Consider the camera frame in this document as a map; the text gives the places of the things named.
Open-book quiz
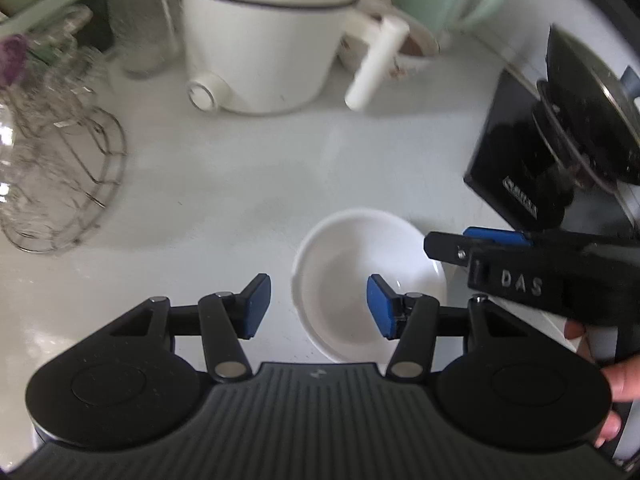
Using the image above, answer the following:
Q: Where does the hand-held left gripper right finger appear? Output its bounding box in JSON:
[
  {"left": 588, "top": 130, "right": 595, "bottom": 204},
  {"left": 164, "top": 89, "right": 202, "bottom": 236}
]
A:
[{"left": 366, "top": 273, "right": 532, "bottom": 381}]

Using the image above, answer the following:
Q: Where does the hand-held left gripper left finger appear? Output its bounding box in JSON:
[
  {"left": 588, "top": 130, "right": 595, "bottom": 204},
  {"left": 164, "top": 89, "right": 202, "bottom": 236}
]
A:
[{"left": 109, "top": 273, "right": 273, "bottom": 382}]

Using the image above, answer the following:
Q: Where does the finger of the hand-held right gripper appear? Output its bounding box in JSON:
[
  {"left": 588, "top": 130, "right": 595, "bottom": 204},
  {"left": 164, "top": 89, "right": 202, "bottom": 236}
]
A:
[
  {"left": 462, "top": 227, "right": 535, "bottom": 248},
  {"left": 423, "top": 231, "right": 501, "bottom": 267}
]

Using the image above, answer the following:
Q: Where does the white bowl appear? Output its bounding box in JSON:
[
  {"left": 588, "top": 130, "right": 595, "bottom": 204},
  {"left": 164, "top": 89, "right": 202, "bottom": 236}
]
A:
[{"left": 290, "top": 208, "right": 449, "bottom": 365}]

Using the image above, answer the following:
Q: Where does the person's right hand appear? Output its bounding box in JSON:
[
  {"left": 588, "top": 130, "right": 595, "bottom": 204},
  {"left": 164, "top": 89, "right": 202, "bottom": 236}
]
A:
[{"left": 564, "top": 320, "right": 640, "bottom": 449}]

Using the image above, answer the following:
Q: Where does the black induction cooker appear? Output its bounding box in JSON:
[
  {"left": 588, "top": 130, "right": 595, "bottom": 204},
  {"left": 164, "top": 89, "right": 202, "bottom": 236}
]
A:
[{"left": 463, "top": 67, "right": 640, "bottom": 235}]

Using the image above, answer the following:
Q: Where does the black pan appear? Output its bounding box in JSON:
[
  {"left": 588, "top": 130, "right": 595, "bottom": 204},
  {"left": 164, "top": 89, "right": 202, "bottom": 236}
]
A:
[{"left": 531, "top": 24, "right": 640, "bottom": 195}]

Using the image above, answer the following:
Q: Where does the white electric cooking pot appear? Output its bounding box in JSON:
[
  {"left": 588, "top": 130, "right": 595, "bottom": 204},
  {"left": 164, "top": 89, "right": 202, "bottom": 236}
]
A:
[{"left": 180, "top": 0, "right": 412, "bottom": 117}]

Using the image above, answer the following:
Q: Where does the clear glass pitcher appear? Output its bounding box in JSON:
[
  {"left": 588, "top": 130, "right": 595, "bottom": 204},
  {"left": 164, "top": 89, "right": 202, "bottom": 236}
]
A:
[{"left": 106, "top": 0, "right": 184, "bottom": 80}]

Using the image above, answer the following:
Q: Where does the round wire cup rack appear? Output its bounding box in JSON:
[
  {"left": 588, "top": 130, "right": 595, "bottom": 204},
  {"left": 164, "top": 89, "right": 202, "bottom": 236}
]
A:
[{"left": 0, "top": 87, "right": 127, "bottom": 254}]

